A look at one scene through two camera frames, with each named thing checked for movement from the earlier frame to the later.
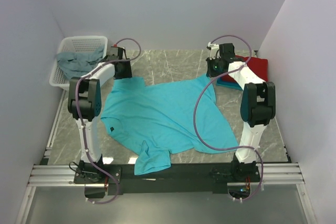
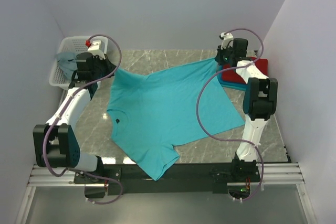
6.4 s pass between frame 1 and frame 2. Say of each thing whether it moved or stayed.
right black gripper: moved
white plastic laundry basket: stayed
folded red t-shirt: stayed
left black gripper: moved
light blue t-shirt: moved
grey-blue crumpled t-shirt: stayed
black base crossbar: stayed
